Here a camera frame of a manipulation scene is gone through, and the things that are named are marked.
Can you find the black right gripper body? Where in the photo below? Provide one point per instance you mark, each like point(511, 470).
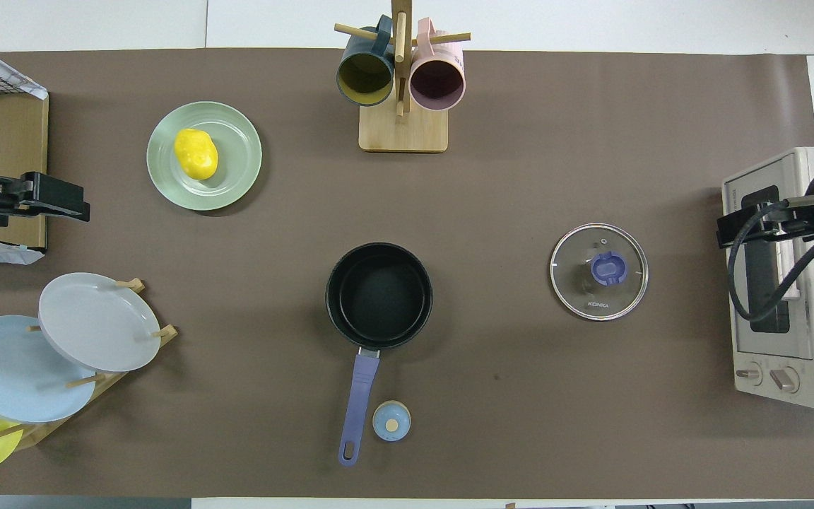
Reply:
point(750, 218)

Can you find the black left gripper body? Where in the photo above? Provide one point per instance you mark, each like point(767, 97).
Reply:
point(54, 191)

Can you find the yellow lemon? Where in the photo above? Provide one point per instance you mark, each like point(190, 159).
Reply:
point(196, 153)

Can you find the glass lid with purple knob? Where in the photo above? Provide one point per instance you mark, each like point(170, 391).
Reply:
point(576, 283)

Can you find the grey plate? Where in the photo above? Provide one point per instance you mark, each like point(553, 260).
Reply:
point(96, 322)

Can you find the light blue plate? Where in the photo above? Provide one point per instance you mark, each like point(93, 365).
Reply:
point(11, 375)

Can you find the pale green plate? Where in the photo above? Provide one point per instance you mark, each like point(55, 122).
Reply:
point(237, 141)

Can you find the wooden plate rack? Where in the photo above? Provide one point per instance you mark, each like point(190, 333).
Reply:
point(50, 424)

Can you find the wooden shelf board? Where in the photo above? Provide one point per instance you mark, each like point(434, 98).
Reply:
point(15, 141)

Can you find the beige toaster oven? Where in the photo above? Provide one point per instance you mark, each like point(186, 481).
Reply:
point(803, 339)

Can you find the brown table mat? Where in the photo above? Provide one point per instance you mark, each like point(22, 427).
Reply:
point(520, 177)

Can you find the dark blue mug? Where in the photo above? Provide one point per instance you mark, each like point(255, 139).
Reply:
point(364, 74)

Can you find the pink mug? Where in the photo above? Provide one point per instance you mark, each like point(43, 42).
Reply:
point(437, 81)

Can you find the wooden mug tree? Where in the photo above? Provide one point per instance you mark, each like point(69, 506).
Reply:
point(403, 131)

